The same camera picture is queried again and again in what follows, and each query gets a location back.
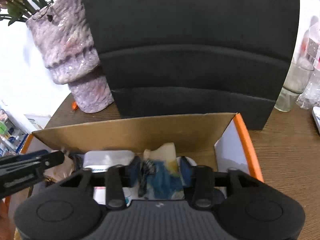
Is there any purple textured vase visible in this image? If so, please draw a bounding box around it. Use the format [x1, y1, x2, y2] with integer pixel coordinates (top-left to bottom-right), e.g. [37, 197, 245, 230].
[26, 0, 113, 113]

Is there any black paper bag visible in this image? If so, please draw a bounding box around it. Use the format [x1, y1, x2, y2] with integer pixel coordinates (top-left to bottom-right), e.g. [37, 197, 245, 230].
[83, 0, 300, 130]

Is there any white wet wipes pack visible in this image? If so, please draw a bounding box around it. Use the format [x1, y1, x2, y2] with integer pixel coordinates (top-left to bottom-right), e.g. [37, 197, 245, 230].
[82, 150, 135, 172]

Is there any water bottle left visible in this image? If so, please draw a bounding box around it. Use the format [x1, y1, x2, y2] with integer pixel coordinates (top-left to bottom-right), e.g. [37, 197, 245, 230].
[297, 16, 319, 109]

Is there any red cardboard box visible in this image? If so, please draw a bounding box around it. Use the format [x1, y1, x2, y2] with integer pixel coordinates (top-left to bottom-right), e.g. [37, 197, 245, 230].
[22, 113, 263, 180]

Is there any clear glass cup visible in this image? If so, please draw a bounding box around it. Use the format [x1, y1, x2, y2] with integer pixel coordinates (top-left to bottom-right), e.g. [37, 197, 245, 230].
[274, 57, 314, 112]

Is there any person right hand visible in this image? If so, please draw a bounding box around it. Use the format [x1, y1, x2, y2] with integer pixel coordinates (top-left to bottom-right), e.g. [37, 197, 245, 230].
[0, 199, 14, 240]

